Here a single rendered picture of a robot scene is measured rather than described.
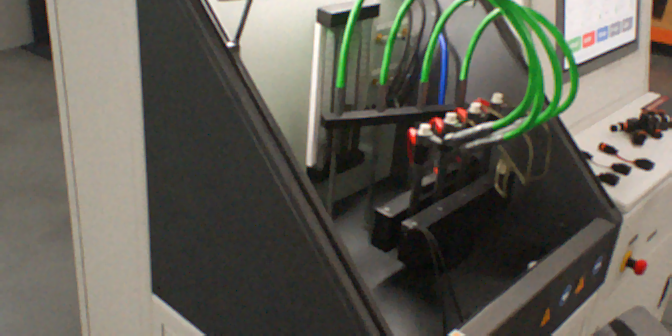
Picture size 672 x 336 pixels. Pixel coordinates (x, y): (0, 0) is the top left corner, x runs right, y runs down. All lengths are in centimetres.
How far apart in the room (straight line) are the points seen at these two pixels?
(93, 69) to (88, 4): 11
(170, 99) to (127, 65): 12
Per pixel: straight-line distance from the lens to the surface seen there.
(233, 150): 98
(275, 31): 124
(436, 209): 127
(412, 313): 126
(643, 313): 71
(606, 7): 180
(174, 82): 106
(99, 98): 127
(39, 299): 270
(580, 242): 134
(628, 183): 153
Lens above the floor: 161
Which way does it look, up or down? 26 degrees down
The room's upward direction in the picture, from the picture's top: 5 degrees clockwise
